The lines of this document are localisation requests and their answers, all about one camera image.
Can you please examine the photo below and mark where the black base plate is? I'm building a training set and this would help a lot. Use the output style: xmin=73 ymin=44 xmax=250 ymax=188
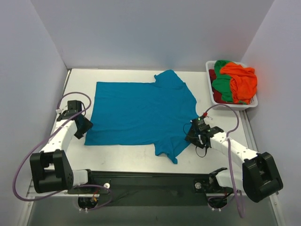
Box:
xmin=68 ymin=171 xmax=233 ymax=207

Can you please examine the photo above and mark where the blue t shirt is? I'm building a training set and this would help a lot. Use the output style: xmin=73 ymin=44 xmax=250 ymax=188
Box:
xmin=85 ymin=70 xmax=197 ymax=163

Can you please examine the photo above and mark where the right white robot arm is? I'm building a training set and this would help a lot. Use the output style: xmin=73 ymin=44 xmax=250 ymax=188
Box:
xmin=185 ymin=125 xmax=284 ymax=202

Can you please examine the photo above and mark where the aluminium frame rail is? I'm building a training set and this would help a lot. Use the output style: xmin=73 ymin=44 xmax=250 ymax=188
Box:
xmin=27 ymin=181 xmax=68 ymax=198

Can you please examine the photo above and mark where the green t shirt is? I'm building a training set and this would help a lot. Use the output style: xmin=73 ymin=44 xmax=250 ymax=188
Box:
xmin=212 ymin=60 xmax=246 ymax=105

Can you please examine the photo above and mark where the white plastic laundry basket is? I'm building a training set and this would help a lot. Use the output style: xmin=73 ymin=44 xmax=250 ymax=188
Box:
xmin=206 ymin=61 xmax=258 ymax=111

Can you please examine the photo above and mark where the orange t shirt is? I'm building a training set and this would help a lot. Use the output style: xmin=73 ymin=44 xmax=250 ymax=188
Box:
xmin=220 ymin=62 xmax=257 ymax=105

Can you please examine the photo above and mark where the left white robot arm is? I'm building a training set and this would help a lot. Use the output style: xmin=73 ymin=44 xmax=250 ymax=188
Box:
xmin=30 ymin=114 xmax=95 ymax=194

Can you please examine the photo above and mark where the red t shirt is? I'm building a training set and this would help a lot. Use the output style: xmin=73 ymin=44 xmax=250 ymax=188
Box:
xmin=209 ymin=69 xmax=227 ymax=104

